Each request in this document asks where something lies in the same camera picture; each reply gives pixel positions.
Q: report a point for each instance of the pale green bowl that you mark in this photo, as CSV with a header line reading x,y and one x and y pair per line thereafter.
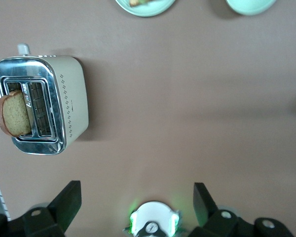
x,y
251,7

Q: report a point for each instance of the brown bread slice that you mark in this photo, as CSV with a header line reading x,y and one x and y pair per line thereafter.
x,y
16,116

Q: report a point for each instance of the toast slice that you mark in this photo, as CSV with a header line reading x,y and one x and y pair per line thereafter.
x,y
134,2

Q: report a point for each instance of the green lettuce leaf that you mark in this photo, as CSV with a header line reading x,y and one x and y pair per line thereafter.
x,y
143,1

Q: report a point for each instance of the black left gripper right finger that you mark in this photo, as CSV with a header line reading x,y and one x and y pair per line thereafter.
x,y
204,205

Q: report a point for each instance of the pale green plate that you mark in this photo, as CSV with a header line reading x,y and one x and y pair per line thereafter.
x,y
160,6

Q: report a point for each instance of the cream chrome toaster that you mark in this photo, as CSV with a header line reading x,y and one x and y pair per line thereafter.
x,y
74,98

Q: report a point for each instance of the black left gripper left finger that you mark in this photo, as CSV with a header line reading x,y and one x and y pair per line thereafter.
x,y
66,202

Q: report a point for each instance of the brown table cover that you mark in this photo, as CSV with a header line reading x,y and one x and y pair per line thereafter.
x,y
187,98

